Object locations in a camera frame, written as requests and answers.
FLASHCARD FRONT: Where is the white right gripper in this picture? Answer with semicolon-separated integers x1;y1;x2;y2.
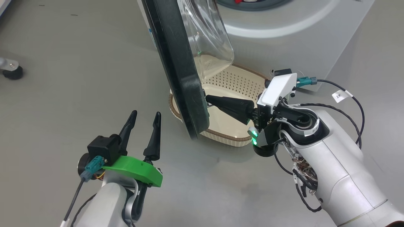
205;73;298;157

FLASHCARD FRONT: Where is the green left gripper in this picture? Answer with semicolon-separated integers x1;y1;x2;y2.
103;110;163;188

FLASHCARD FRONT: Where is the round black glass washer door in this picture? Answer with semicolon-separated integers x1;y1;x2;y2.
141;0;235;140

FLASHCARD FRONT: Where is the cream perforated laundry basket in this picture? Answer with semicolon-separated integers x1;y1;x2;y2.
168;54;272;147

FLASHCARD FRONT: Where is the white front-load washing machine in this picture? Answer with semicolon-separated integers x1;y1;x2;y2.
137;0;376;92

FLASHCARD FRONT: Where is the black caster on metal foot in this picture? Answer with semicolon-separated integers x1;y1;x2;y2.
0;57;24;80

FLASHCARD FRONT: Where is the left camera cable teal plug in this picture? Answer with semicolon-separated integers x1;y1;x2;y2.
62;156;105;227

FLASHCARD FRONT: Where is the camera cable teal plug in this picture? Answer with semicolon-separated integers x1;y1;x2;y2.
62;156;105;227
296;77;365;149

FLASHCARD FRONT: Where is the right camera cable teal plug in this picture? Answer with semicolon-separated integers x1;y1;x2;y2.
296;77;365;149

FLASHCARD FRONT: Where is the white paper cable tag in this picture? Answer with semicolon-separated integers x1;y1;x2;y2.
332;90;353;103

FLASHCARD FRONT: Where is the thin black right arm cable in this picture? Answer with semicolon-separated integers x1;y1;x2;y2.
274;151;323;212

